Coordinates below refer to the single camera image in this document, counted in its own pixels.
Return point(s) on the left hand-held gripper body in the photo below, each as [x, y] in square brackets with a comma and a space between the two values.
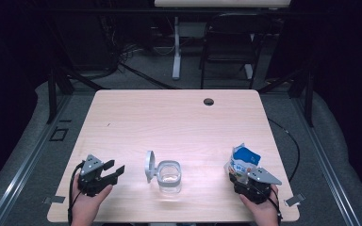
[89, 182]

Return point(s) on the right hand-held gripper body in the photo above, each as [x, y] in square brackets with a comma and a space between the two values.
[259, 188]

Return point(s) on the blue and white pouch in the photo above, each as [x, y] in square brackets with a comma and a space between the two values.
[243, 158]

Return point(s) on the clear jar with grey lid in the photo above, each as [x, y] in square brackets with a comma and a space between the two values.
[169, 183]

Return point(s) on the person's right hand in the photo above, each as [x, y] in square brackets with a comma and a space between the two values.
[265, 213]

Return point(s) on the person's left hand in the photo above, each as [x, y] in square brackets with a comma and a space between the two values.
[85, 210]

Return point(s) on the grey tape tab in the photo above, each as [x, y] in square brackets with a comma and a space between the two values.
[55, 199]
[294, 200]

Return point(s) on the black metal stand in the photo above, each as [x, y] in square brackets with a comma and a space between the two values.
[309, 100]
[52, 94]

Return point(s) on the white-legged desk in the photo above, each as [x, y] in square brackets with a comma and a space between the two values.
[176, 56]

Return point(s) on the black folding chair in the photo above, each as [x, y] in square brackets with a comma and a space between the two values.
[232, 37]

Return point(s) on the aluminium floor rail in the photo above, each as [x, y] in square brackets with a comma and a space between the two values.
[323, 157]
[28, 160]

